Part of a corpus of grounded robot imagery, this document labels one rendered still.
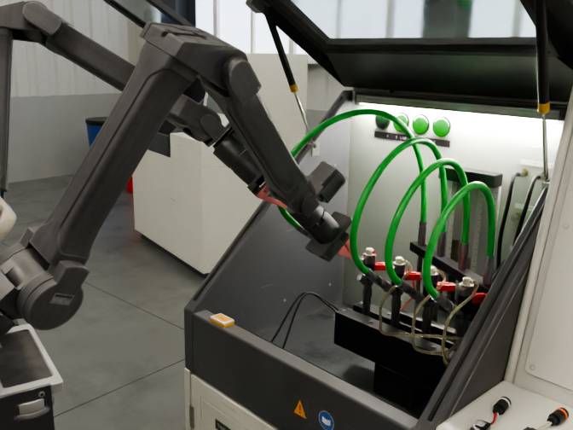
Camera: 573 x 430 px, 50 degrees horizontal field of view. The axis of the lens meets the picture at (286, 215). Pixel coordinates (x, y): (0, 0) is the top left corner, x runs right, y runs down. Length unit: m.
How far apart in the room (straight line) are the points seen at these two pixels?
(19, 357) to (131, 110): 0.52
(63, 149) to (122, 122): 7.44
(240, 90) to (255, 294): 0.83
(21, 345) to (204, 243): 3.11
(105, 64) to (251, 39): 5.77
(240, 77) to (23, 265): 0.37
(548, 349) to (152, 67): 0.80
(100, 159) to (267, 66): 3.51
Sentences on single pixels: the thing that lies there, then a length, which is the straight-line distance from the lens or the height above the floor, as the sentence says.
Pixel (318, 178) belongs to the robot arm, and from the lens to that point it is 1.19.
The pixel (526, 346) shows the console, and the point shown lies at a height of 1.05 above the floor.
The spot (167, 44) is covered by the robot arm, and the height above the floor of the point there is 1.55.
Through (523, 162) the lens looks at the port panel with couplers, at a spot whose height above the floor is 1.32.
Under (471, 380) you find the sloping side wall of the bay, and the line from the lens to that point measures 1.11.
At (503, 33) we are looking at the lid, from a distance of 1.28.
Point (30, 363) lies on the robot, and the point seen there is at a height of 1.04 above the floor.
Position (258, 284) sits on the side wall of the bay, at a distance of 1.58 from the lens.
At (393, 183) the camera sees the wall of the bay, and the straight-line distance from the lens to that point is 1.64.
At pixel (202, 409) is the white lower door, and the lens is 1.55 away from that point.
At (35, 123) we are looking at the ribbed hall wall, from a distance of 8.04.
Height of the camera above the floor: 1.54
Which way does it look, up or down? 15 degrees down
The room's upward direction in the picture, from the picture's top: 1 degrees clockwise
